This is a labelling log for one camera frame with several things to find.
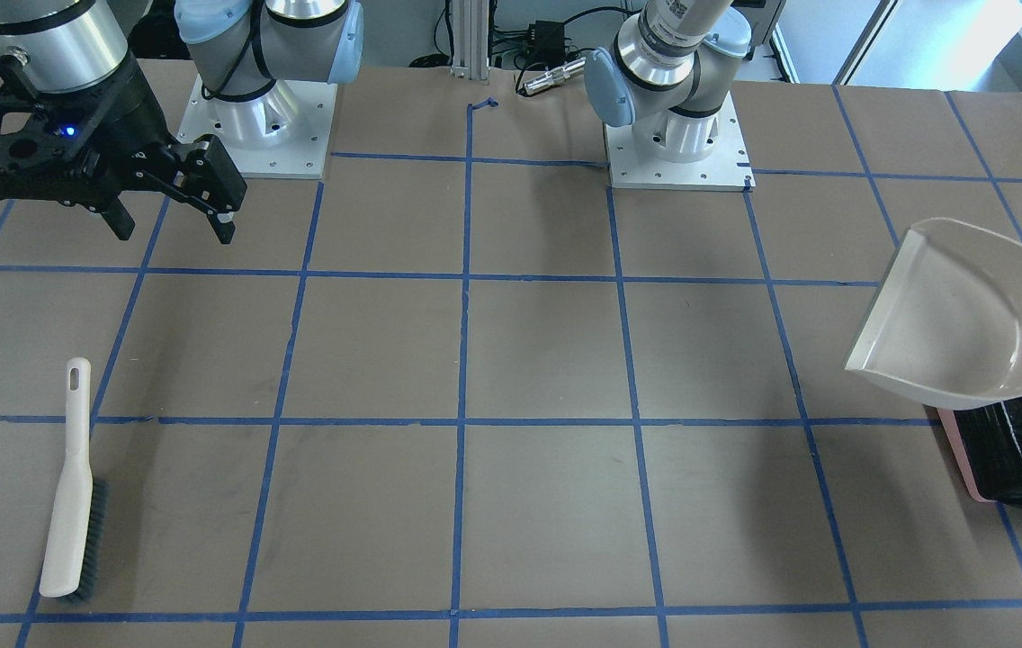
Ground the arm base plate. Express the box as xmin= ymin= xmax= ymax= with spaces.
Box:
xmin=176 ymin=77 xmax=341 ymax=180
xmin=603 ymin=94 xmax=757 ymax=193

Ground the beige dustpan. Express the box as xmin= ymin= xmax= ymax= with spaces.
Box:
xmin=845 ymin=218 xmax=1022 ymax=410

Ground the beige hand brush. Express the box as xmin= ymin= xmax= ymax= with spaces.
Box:
xmin=38 ymin=357 xmax=109 ymax=603

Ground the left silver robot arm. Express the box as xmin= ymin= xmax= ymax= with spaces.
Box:
xmin=584 ymin=1 xmax=752 ymax=128

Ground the aluminium frame post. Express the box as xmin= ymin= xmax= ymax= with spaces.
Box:
xmin=448 ymin=1 xmax=493 ymax=85

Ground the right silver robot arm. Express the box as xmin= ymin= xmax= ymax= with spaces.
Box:
xmin=0 ymin=1 xmax=364 ymax=245

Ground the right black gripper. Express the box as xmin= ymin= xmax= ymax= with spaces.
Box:
xmin=0 ymin=53 xmax=247 ymax=245

